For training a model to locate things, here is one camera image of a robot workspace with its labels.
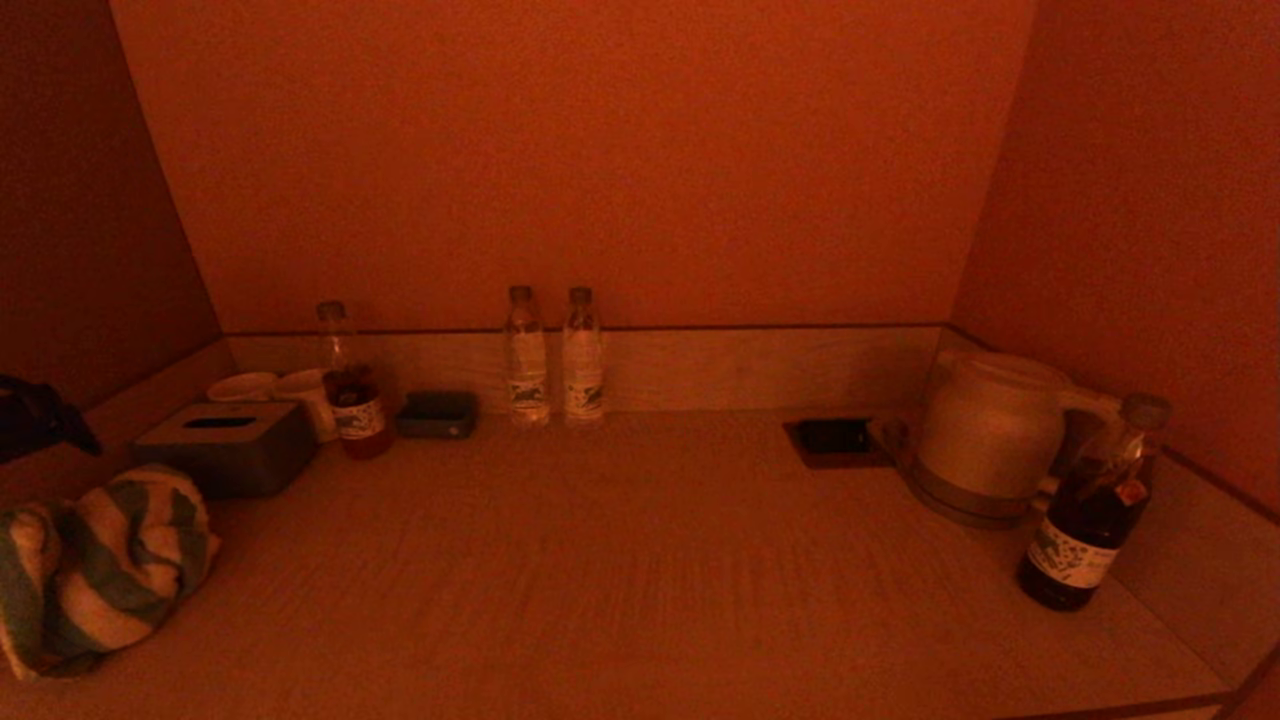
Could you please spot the white tall cup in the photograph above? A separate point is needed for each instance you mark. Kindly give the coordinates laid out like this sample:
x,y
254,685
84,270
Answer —
x,y
308,392

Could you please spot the small dark teal box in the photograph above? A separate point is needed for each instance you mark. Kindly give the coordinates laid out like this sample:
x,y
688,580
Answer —
x,y
438,415

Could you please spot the small red tea bottle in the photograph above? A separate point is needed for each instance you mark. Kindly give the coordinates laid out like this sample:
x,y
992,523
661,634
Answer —
x,y
358,418

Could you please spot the grey kettle base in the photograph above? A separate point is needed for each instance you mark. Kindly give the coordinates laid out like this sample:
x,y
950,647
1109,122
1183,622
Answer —
x,y
960,505

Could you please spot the green white striped towel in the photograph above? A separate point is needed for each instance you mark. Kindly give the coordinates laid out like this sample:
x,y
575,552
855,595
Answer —
x,y
100,575

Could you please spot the clear water bottle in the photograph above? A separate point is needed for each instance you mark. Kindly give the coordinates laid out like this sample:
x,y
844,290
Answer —
x,y
582,370
526,370

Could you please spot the white shallow cup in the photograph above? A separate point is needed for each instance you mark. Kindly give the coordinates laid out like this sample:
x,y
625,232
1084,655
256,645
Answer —
x,y
243,387

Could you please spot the black recessed power socket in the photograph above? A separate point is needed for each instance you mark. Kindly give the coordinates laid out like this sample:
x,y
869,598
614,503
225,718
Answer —
x,y
832,438

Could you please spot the white electric kettle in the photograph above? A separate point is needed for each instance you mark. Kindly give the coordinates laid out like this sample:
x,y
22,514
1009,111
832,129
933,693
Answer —
x,y
985,430

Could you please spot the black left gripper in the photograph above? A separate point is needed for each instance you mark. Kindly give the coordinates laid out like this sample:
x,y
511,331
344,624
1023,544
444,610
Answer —
x,y
35,420

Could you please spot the grey tissue box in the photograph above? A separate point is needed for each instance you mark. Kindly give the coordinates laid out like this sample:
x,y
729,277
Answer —
x,y
235,460

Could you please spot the large dark tea bottle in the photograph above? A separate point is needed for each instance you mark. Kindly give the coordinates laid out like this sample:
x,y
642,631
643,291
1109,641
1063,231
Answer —
x,y
1078,540

